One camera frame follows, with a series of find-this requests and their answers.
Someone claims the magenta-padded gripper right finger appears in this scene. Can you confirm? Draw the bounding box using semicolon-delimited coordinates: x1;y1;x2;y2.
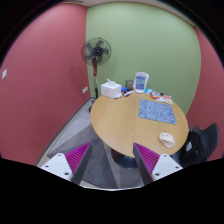
132;142;184;186

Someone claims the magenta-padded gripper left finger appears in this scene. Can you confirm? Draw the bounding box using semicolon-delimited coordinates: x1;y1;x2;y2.
40;142;93;186

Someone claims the pale pink computer mouse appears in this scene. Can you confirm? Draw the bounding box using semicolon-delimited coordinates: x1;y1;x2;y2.
158;132;176;149

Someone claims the blue patterned mouse pad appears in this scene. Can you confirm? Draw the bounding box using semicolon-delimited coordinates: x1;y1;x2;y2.
138;98;178;126

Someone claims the black office chair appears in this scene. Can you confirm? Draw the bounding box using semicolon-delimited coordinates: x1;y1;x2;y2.
171;122;220;168

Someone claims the black whiteboard marker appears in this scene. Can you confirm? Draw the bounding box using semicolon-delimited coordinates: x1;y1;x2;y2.
122;89;136;98

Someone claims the clear acrylic sign stand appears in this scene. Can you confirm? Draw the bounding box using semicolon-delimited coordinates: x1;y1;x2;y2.
133;71;150;94

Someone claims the dark mesh pen cup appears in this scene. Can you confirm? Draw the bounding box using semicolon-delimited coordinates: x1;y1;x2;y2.
125;79;135;91

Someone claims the white tissue box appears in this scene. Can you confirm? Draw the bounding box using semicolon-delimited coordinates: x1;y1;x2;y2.
100;78;122;99

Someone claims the black standing fan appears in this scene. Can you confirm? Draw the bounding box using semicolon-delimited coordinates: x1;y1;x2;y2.
80;36;113;113

